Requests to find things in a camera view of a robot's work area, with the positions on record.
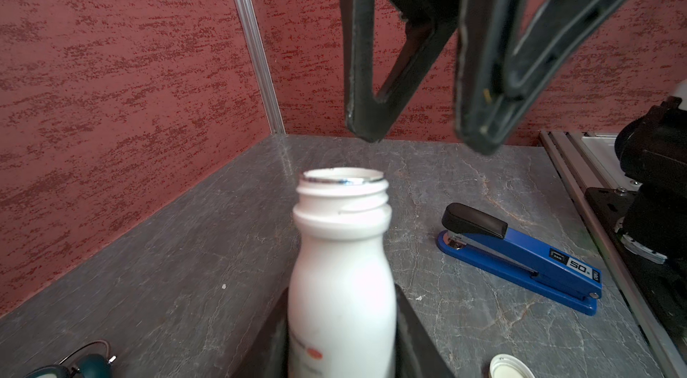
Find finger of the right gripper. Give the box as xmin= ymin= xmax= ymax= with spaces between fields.
xmin=455 ymin=0 xmax=626 ymax=155
xmin=340 ymin=0 xmax=459 ymax=142

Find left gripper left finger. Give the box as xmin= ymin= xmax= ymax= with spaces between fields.
xmin=233 ymin=289 xmax=289 ymax=378

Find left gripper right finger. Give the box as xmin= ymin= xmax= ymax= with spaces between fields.
xmin=394 ymin=284 xmax=454 ymax=378

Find white bottle cap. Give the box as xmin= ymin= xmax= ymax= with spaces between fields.
xmin=488 ymin=354 xmax=534 ymax=378

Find small white pill bottle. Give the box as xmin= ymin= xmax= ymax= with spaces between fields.
xmin=287 ymin=168 xmax=397 ymax=377

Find teal kitchen scale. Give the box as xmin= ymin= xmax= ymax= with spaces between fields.
xmin=24 ymin=340 xmax=117 ymax=378

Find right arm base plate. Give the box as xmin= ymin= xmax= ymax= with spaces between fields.
xmin=615 ymin=186 xmax=686 ymax=340

